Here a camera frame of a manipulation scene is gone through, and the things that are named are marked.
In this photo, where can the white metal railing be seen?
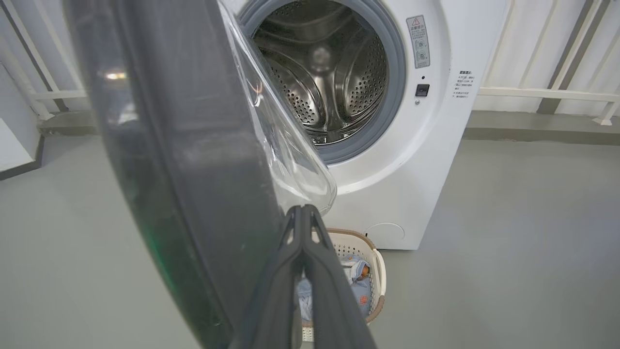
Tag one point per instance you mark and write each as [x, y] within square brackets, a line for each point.
[53, 94]
[533, 92]

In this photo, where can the grey warning sticker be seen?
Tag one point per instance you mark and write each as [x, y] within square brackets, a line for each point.
[419, 41]

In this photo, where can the round black glass washer door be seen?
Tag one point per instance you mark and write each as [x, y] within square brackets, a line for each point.
[193, 145]

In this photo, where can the white front-load washing machine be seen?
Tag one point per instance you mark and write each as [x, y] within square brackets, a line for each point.
[436, 160]

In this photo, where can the black door latch socket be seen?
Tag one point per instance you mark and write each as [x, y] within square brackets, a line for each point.
[422, 90]

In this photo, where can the cream perforated laundry basket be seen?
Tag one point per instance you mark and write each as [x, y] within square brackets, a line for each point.
[375, 257]

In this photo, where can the round drain filter cover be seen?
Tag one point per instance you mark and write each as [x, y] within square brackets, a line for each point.
[385, 236]

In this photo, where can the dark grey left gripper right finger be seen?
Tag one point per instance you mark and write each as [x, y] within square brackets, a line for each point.
[334, 300]

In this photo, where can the stainless steel washing machine drum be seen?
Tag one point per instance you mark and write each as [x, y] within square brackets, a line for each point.
[329, 72]

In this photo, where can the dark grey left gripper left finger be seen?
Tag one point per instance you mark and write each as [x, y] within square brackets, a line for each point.
[276, 291]

